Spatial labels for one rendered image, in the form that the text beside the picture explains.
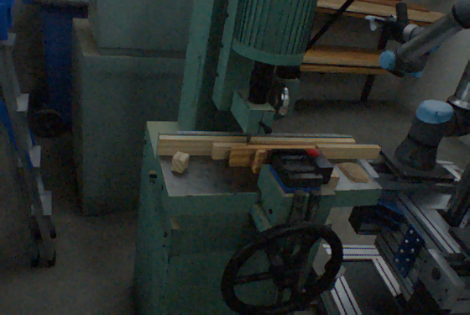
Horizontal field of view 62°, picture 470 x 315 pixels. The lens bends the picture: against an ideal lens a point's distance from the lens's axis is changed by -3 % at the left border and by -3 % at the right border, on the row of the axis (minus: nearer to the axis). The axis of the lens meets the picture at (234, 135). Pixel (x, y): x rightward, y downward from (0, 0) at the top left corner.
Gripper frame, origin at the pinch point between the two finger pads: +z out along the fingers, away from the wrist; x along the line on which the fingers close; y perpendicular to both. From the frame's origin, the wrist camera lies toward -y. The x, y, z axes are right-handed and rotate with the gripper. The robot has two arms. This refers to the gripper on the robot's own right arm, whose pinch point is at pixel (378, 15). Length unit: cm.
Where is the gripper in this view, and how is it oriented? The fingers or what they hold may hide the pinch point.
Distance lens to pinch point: 200.5
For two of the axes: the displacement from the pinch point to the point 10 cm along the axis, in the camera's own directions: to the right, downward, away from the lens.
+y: -0.5, 8.6, 5.0
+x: 9.2, -1.5, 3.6
